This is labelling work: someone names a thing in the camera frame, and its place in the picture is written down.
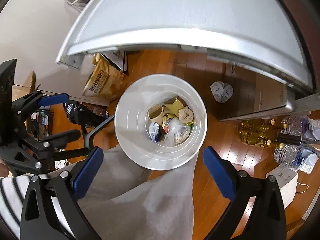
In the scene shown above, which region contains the blue white tissue pack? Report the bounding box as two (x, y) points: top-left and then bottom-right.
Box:
(149, 122), (159, 142)

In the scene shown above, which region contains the beige paper napkin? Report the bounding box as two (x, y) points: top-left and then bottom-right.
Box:
(178, 106), (194, 124)

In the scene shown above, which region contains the white round trash bin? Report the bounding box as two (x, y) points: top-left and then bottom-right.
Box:
(114, 74), (208, 171)

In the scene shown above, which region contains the striped shirt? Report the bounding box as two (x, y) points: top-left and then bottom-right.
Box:
(1, 171), (74, 239)

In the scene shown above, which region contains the white paper shopping bag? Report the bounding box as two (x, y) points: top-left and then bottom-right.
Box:
(265, 165), (309, 208)

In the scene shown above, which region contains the brown paper bag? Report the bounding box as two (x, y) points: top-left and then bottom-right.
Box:
(82, 59), (128, 101)

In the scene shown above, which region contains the clear water bottle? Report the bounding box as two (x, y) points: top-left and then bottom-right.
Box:
(273, 144), (319, 171)

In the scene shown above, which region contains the grey trousers leg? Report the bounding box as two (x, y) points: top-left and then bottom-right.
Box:
(47, 144), (200, 240)

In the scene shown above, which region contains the yellow oil bottle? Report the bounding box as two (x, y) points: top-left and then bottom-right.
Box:
(238, 119), (275, 148)

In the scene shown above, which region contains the paper cup in bin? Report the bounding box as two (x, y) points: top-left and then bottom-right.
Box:
(148, 105), (163, 126)

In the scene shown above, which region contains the crumpled grey paper ball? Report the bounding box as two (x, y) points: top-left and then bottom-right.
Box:
(210, 81), (234, 103)

